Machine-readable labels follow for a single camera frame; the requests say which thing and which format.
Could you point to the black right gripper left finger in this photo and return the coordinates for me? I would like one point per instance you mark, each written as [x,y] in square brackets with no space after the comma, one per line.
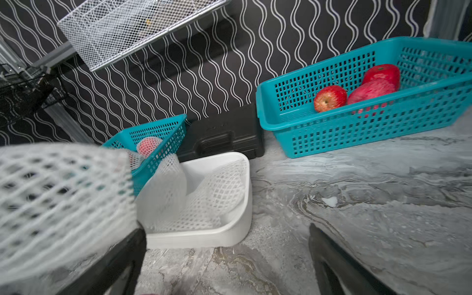
[117,272]

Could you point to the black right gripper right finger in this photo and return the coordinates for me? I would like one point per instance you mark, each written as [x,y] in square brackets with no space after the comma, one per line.
[337,271]

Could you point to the red apple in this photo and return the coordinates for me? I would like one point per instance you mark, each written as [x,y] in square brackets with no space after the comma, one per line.
[373,89]
[329,98]

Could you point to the white plastic tub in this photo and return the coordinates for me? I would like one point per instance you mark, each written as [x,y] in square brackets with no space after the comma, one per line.
[236,223]

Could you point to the teal basket left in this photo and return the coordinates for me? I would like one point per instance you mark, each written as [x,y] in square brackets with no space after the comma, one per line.
[172,132]

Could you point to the teal basket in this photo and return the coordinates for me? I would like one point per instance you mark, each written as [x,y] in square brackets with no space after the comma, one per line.
[435,90]
[172,132]

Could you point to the black plastic tool case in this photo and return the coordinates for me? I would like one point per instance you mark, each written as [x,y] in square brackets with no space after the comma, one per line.
[237,130]

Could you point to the teal basket right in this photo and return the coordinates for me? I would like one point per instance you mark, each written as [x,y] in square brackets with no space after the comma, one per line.
[435,90]

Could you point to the black wire wall basket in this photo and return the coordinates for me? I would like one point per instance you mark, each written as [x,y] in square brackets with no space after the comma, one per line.
[28,91]

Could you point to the clear wall basket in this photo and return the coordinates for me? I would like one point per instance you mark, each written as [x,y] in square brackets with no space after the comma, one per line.
[104,32]

